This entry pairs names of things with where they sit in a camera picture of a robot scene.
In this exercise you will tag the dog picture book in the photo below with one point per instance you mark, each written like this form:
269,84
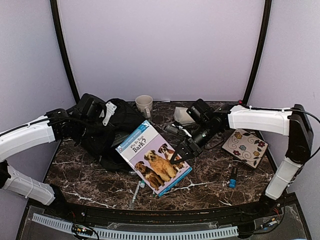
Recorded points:
148,154

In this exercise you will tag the left black frame post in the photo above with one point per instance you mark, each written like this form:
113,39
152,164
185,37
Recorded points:
63,50

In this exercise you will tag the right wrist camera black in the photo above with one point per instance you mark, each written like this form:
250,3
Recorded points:
200,112

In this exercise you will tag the white glue stick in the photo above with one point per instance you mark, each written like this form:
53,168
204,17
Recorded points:
142,184

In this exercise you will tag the black student backpack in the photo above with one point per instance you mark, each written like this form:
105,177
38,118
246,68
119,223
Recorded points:
122,123

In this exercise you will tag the black frame post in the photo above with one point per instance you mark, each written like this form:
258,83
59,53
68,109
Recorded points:
63,50
259,50

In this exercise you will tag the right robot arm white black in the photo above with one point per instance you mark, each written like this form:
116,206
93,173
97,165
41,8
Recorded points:
291,122

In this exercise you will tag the black front rail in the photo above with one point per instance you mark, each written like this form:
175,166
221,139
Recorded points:
235,215

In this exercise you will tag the floral square plate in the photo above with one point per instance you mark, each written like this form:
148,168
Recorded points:
246,147

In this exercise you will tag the white cable duct strip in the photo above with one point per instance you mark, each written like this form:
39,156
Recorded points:
98,233

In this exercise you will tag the cream ceramic mug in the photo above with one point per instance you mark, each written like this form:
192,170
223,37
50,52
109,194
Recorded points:
144,104

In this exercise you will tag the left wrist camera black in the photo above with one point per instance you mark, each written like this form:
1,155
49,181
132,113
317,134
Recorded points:
89,107

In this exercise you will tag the white clear pen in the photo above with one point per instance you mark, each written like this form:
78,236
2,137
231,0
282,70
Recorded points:
131,205

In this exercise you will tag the blue cap black marker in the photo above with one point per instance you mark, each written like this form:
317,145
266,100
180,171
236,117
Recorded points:
233,177

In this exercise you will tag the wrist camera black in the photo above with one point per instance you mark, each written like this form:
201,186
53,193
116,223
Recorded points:
200,112
89,107

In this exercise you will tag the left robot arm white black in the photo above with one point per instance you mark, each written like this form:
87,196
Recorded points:
54,126

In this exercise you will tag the right black frame post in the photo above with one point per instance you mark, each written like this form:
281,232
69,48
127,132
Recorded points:
259,50

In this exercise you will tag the clear bag with sandwich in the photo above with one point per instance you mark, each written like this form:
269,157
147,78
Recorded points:
181,116

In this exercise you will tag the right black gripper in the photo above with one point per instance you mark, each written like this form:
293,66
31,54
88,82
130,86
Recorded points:
196,149

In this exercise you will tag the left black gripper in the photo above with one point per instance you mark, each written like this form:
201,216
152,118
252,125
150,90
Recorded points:
103,137

